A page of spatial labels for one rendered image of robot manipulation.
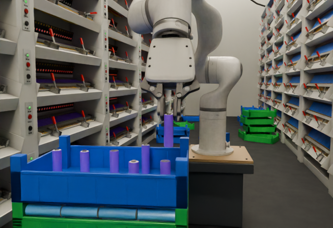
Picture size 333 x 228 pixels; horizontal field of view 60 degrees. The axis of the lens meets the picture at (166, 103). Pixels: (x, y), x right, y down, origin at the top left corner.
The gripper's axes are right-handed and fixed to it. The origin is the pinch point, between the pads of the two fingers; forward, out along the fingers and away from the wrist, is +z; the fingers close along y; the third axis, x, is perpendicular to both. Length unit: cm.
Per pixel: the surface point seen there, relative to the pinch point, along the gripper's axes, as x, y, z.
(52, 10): -42, 54, -59
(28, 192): 4.6, 23.0, 16.7
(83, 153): -1.6, 16.8, 8.8
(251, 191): -117, -38, 6
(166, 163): 4.2, -0.2, 11.3
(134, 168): 4.0, 5.3, 12.3
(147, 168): -9.9, 5.1, 10.2
